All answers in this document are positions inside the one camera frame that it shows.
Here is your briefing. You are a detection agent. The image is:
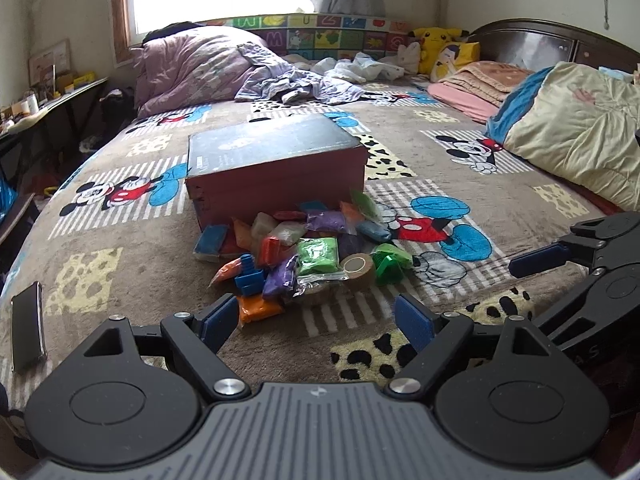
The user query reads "black garment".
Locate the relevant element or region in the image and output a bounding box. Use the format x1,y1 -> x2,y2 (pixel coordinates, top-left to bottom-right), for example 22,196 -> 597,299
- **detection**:
142,21 -> 201,44

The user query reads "beige quilt with blue lining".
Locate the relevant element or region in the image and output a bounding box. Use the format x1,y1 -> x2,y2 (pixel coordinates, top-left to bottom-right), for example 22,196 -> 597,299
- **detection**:
485,61 -> 640,212

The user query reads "blue plastic clay tool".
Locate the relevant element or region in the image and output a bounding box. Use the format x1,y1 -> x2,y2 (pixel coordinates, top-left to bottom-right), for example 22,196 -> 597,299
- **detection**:
234,254 -> 266,297

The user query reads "cluttered side shelf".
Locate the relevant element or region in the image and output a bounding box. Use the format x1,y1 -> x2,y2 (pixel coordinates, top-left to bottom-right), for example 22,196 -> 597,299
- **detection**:
0,77 -> 110,182

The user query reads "red cardboard box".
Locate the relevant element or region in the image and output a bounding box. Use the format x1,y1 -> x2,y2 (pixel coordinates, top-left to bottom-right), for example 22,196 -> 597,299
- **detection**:
185,112 -> 369,234

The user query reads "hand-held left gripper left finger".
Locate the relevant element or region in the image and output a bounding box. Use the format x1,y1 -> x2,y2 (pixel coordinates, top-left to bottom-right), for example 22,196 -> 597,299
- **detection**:
80,294 -> 251,402

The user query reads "dark wooden headboard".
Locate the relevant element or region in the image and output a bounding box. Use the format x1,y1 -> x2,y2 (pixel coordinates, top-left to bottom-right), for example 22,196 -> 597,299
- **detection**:
467,19 -> 640,77

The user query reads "pink folded blanket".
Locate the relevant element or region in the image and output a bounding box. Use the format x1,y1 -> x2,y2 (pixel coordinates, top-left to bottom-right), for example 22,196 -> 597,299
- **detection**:
427,60 -> 537,124

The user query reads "purple quilt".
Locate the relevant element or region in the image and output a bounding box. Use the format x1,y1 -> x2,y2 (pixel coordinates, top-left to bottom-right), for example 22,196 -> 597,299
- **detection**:
132,25 -> 292,119

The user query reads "brown tape roll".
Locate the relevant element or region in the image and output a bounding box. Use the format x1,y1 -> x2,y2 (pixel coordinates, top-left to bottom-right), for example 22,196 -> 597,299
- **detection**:
339,252 -> 377,287

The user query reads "pile of coloured clay packets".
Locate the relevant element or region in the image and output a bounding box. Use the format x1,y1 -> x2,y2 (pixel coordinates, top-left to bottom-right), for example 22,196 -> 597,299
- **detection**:
194,187 -> 416,323

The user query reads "green plastic clay mould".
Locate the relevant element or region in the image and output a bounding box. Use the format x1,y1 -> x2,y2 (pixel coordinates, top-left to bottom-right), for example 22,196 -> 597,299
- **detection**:
371,242 -> 415,286

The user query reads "white plush toy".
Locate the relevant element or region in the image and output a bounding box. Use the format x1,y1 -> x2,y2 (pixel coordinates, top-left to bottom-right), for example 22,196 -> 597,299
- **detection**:
396,40 -> 422,75

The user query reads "white crumpled plastic bag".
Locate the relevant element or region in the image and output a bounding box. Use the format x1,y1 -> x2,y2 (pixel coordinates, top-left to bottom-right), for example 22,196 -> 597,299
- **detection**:
310,52 -> 406,84

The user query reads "yellow plush toy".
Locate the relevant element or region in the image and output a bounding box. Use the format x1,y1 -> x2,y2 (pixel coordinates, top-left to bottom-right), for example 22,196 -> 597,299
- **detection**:
407,26 -> 481,82

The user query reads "green clay packet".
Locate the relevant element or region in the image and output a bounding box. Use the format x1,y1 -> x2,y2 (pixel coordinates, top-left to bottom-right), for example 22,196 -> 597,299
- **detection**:
295,237 -> 349,279

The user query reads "crumpled striped garment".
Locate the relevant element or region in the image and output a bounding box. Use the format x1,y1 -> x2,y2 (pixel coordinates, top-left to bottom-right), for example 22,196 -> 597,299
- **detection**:
235,45 -> 367,107

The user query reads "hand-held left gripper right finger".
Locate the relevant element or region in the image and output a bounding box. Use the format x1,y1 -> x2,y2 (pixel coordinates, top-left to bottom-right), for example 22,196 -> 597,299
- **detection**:
385,294 -> 557,403

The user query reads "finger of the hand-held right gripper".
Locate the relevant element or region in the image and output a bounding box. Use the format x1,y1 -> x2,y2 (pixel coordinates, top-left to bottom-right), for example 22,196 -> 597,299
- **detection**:
570,211 -> 640,242
509,240 -> 608,279

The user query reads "cartoon printed bed blanket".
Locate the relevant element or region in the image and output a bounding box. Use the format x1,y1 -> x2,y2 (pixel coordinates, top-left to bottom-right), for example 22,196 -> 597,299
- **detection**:
0,87 -> 640,411

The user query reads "framed picture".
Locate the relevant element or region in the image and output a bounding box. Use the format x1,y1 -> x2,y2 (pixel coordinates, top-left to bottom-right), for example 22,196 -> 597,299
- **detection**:
27,39 -> 72,92

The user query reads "colourful alphabet foam mat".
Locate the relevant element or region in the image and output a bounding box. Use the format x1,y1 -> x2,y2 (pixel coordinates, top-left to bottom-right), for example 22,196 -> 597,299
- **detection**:
197,12 -> 417,64

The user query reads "black smartphone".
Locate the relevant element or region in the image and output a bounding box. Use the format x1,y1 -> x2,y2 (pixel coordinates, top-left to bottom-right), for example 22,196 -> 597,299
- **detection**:
10,281 -> 48,374

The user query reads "blue plastic bag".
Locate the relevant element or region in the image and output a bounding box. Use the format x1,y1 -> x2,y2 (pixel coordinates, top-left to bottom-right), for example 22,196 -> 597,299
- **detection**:
0,170 -> 19,222

